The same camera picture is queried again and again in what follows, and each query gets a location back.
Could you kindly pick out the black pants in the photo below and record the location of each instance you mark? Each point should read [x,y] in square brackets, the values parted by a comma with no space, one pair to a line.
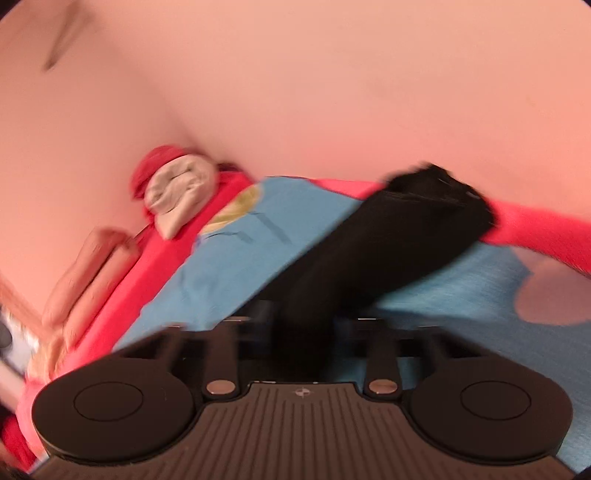
[418,223]

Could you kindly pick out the rolled cream blanket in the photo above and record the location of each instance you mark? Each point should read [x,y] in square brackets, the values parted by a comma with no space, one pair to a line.
[178,191]

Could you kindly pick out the red crumpled cloth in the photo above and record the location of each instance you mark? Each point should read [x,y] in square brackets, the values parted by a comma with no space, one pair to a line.
[150,163]

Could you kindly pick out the blue floral bedsheet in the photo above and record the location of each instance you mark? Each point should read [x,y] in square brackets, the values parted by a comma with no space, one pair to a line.
[419,252]

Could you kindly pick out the pink pillow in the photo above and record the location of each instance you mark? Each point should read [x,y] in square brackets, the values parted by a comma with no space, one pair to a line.
[96,294]
[95,251]

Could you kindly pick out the upper pink pillow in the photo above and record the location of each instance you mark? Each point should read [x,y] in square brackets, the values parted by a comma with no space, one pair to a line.
[95,251]

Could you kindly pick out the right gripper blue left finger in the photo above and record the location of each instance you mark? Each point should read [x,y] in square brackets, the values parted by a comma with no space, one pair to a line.
[244,334]

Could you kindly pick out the lower pink pillow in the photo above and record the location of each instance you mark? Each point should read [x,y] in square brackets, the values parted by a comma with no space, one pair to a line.
[96,294]

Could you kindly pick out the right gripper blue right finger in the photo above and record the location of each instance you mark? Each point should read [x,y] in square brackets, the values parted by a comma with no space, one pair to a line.
[406,341]

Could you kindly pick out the red bedsheet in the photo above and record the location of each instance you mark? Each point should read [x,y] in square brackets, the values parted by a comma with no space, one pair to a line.
[175,258]

